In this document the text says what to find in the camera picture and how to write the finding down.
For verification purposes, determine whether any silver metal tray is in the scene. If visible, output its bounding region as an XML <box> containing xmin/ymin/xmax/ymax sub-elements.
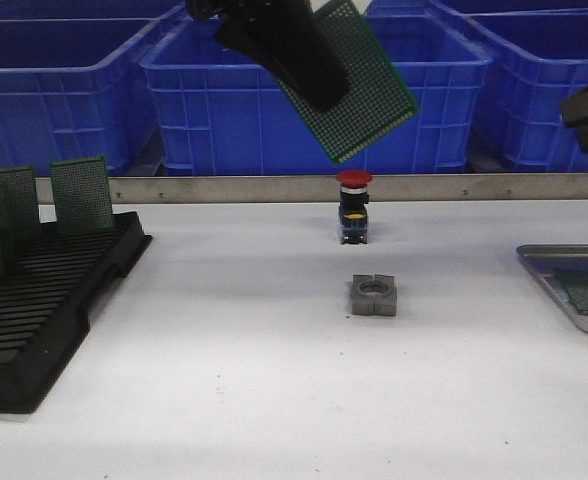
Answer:
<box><xmin>517</xmin><ymin>244</ymin><xmax>588</xmax><ymax>334</ymax></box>

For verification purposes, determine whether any black slotted board rack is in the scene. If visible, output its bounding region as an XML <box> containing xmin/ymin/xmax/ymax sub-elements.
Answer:
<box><xmin>0</xmin><ymin>212</ymin><xmax>152</xmax><ymax>414</ymax></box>

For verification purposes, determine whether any right blue plastic crate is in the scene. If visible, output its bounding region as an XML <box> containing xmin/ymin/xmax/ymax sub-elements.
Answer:
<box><xmin>461</xmin><ymin>13</ymin><xmax>588</xmax><ymax>175</ymax></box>

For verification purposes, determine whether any blue plastic crate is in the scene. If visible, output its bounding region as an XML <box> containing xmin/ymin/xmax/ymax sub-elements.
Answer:
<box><xmin>0</xmin><ymin>18</ymin><xmax>163</xmax><ymax>176</ymax></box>
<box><xmin>142</xmin><ymin>16</ymin><xmax>489</xmax><ymax>176</ymax></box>
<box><xmin>461</xmin><ymin>13</ymin><xmax>588</xmax><ymax>175</ymax></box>

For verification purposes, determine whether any far right blue crate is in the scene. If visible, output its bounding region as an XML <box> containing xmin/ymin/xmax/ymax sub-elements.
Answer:
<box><xmin>365</xmin><ymin>0</ymin><xmax>588</xmax><ymax>18</ymax></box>

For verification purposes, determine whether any centre blue plastic crate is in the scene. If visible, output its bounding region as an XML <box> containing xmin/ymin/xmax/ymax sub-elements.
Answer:
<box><xmin>142</xmin><ymin>16</ymin><xmax>489</xmax><ymax>176</ymax></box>

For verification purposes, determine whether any red emergency stop button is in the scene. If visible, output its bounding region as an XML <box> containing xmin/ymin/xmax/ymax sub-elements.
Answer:
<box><xmin>337</xmin><ymin>170</ymin><xmax>373</xmax><ymax>245</ymax></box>

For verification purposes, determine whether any left blue plastic crate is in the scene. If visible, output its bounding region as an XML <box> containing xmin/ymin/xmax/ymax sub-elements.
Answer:
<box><xmin>0</xmin><ymin>18</ymin><xmax>163</xmax><ymax>176</ymax></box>

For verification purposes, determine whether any grey metal clamp block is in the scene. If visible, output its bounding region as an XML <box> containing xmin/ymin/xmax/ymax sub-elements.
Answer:
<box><xmin>350</xmin><ymin>274</ymin><xmax>398</xmax><ymax>317</ymax></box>

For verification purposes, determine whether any far left blue crate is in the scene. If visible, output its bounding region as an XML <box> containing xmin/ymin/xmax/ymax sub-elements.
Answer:
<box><xmin>0</xmin><ymin>0</ymin><xmax>187</xmax><ymax>21</ymax></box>

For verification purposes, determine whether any steel shelf rail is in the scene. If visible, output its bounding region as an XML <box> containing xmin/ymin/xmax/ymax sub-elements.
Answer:
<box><xmin>36</xmin><ymin>173</ymin><xmax>588</xmax><ymax>206</ymax></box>

